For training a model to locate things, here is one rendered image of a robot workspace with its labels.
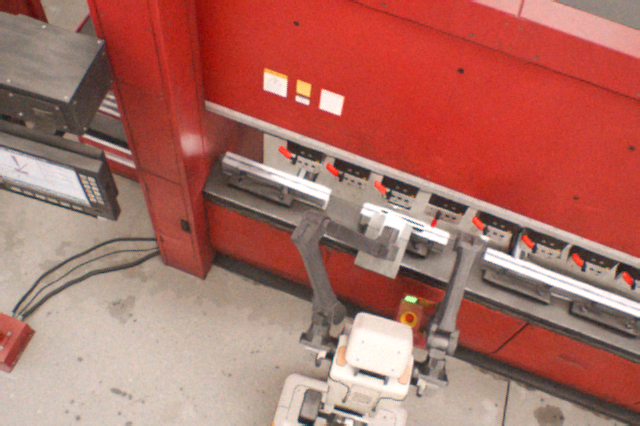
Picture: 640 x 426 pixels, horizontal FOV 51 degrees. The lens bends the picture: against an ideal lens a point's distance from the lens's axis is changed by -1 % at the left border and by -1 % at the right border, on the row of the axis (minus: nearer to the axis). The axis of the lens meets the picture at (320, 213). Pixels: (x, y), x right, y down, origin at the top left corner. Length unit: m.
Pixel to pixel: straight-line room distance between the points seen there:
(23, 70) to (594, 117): 1.67
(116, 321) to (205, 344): 0.50
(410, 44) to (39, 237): 2.67
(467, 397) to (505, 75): 2.16
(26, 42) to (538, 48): 1.48
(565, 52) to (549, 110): 0.26
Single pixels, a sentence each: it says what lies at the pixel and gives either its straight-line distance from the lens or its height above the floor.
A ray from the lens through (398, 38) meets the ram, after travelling 2.04.
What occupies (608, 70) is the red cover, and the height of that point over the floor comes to 2.23.
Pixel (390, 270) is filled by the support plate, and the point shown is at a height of 1.00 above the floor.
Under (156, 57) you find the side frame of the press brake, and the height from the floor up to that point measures 1.85.
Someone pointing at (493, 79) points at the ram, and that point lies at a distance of 2.06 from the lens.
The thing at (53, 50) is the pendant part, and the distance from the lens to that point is 2.18.
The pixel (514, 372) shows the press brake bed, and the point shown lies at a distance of 3.85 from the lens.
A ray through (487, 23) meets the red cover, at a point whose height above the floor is 2.24.
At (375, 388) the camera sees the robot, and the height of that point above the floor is 1.23.
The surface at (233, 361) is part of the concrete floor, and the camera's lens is 3.67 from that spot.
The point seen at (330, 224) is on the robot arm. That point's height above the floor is 1.60.
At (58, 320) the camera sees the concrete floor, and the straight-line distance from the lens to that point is 3.88.
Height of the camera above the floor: 3.54
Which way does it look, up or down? 62 degrees down
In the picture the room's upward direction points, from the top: 11 degrees clockwise
